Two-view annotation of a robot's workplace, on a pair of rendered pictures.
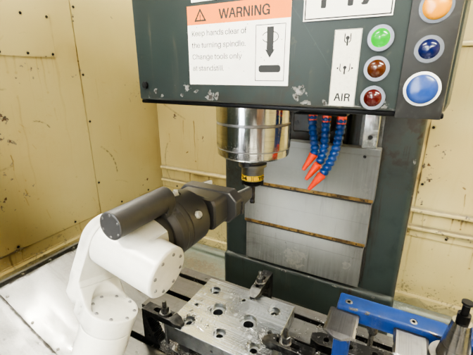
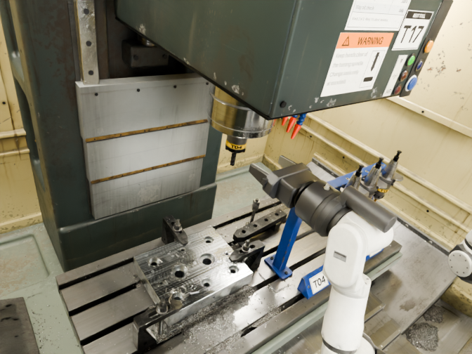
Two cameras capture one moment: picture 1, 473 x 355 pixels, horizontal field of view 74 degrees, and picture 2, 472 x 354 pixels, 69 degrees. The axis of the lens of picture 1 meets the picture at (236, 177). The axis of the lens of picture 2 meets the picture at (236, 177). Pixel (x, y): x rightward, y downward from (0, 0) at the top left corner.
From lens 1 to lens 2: 0.80 m
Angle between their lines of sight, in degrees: 64
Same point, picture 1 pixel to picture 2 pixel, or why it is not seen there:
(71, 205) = not seen: outside the picture
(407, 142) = not seen: hidden behind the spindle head
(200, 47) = (338, 67)
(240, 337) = (219, 271)
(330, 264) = (180, 182)
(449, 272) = not seen: hidden behind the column
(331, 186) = (182, 116)
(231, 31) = (359, 54)
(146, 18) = (304, 38)
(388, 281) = (213, 173)
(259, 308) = (199, 246)
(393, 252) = (216, 151)
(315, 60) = (386, 72)
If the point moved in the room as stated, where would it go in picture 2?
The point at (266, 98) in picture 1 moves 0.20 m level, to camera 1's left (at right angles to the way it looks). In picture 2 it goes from (359, 97) to (341, 135)
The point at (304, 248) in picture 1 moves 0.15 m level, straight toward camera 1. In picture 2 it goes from (157, 180) to (184, 199)
